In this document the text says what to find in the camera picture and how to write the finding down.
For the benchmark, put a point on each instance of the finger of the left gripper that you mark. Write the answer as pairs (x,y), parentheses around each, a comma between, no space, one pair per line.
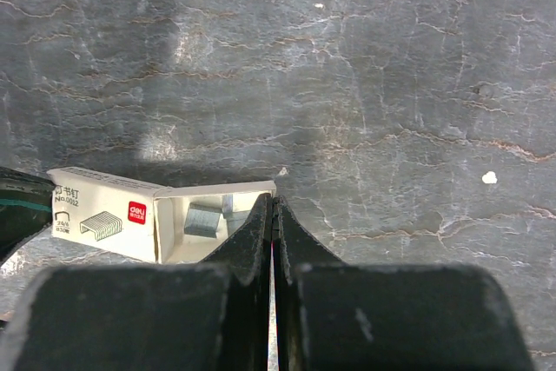
(25,209)

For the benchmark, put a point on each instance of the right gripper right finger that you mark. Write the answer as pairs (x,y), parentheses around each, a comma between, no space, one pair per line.
(331,315)

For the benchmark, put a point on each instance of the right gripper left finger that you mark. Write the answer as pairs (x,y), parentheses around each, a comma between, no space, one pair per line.
(209,315)

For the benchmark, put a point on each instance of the staple box with red logo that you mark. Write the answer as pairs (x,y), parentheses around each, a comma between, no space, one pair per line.
(137,219)

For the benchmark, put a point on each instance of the staple strip left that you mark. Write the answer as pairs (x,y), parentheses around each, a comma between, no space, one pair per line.
(202,220)

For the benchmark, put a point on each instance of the staple strip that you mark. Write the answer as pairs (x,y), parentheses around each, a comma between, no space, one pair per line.
(235,212)
(202,220)

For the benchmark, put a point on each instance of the staple strip right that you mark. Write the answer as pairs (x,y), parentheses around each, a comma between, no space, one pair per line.
(235,212)

